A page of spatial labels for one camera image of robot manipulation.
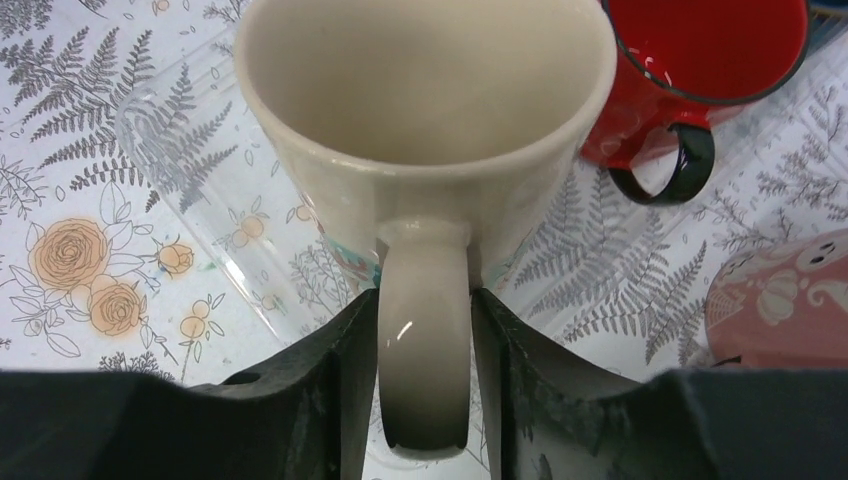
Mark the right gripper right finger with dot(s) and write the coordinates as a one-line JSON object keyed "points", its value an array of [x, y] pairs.
{"points": [[550, 414]]}

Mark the pink ghost mug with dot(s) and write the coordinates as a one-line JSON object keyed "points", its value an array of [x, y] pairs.
{"points": [[782, 307]]}

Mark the clear plastic tray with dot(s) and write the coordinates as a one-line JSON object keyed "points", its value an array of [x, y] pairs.
{"points": [[598, 266]]}

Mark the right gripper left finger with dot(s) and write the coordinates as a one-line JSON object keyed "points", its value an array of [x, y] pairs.
{"points": [[300, 414]]}

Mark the tall cream illustrated mug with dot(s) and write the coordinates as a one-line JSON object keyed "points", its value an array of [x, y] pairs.
{"points": [[428, 138]]}

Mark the blue ribbed mug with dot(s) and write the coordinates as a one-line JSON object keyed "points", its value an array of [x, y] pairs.
{"points": [[828, 20]]}

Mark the red mug black handle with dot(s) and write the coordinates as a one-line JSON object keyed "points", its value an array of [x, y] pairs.
{"points": [[683, 68]]}

